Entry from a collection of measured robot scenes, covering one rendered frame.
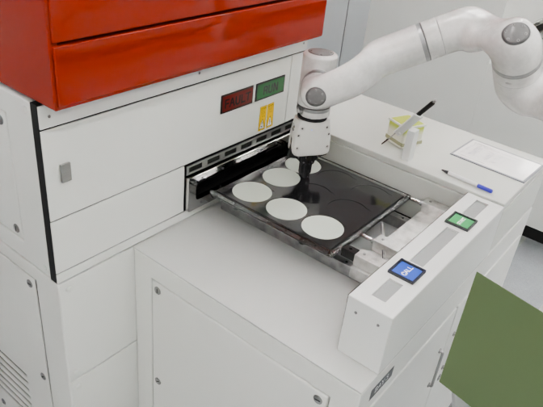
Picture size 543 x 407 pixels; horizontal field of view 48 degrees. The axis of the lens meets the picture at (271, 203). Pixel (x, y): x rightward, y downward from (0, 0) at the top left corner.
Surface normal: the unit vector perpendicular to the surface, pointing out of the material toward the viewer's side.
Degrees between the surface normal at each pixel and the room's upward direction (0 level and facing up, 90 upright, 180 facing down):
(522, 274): 0
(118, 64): 90
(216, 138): 90
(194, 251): 0
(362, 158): 90
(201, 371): 90
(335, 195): 0
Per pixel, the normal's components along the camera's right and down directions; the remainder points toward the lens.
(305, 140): 0.32, 0.51
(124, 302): 0.77, 0.39
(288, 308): 0.10, -0.85
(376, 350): -0.62, 0.36
